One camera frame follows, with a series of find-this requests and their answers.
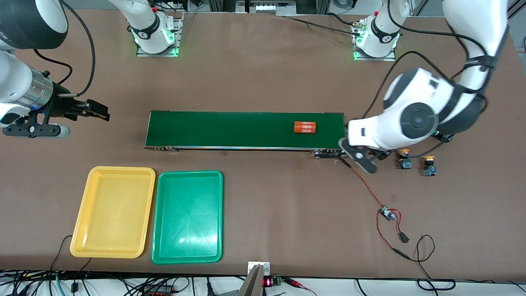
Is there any grey wedge camera mount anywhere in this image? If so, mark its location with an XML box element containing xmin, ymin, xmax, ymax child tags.
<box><xmin>238</xmin><ymin>264</ymin><xmax>265</xmax><ymax>296</ymax></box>

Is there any green plastic tray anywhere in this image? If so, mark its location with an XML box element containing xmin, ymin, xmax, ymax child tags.
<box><xmin>151</xmin><ymin>170</ymin><xmax>224</xmax><ymax>264</ymax></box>

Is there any orange cylinder white 4680 print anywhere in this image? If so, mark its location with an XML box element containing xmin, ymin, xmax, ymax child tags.
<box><xmin>293</xmin><ymin>121</ymin><xmax>317</xmax><ymax>134</ymax></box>

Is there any small metal bracket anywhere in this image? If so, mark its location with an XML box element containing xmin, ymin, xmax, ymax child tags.
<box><xmin>248</xmin><ymin>261</ymin><xmax>270</xmax><ymax>277</ymax></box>

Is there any red alligator clip lead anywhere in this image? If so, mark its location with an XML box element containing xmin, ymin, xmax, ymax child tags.
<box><xmin>284</xmin><ymin>278</ymin><xmax>317</xmax><ymax>296</ymax></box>

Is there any black cable on table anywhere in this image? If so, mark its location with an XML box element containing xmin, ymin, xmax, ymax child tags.
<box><xmin>284</xmin><ymin>16</ymin><xmax>364</xmax><ymax>34</ymax></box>

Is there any black looped cable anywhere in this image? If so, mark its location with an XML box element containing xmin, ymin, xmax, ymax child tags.
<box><xmin>415</xmin><ymin>234</ymin><xmax>456</xmax><ymax>291</ymax></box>

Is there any white background device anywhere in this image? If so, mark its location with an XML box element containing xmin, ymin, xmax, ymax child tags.
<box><xmin>246</xmin><ymin>0</ymin><xmax>297</xmax><ymax>14</ymax></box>

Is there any red black conveyor wire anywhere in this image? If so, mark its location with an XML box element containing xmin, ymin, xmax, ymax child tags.
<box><xmin>339</xmin><ymin>158</ymin><xmax>387</xmax><ymax>210</ymax></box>

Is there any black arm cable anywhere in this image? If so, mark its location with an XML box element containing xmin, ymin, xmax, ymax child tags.
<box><xmin>33</xmin><ymin>0</ymin><xmax>97</xmax><ymax>97</ymax></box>
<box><xmin>362</xmin><ymin>0</ymin><xmax>489</xmax><ymax>159</ymax></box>

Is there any yellow plastic tray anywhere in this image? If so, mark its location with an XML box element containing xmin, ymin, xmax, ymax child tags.
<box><xmin>70</xmin><ymin>166</ymin><xmax>156</xmax><ymax>259</ymax></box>

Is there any red black wire with connector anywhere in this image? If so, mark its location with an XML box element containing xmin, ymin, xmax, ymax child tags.
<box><xmin>376</xmin><ymin>209</ymin><xmax>411</xmax><ymax>260</ymax></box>

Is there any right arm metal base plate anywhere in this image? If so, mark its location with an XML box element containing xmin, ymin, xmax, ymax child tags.
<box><xmin>136</xmin><ymin>12</ymin><xmax>184</xmax><ymax>58</ymax></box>

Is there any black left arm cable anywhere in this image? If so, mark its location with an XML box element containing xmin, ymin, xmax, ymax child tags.
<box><xmin>362</xmin><ymin>0</ymin><xmax>489</xmax><ymax>159</ymax></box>

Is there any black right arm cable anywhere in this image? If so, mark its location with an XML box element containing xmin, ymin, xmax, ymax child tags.
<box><xmin>33</xmin><ymin>0</ymin><xmax>97</xmax><ymax>97</ymax></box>

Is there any orange black power strip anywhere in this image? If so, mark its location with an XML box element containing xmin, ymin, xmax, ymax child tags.
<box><xmin>142</xmin><ymin>286</ymin><xmax>181</xmax><ymax>296</ymax></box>

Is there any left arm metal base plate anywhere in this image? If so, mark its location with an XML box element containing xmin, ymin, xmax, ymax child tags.
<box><xmin>353</xmin><ymin>21</ymin><xmax>397</xmax><ymax>62</ymax></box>

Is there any green conveyor belt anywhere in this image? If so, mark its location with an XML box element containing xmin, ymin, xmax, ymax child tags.
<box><xmin>144</xmin><ymin>110</ymin><xmax>348</xmax><ymax>160</ymax></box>

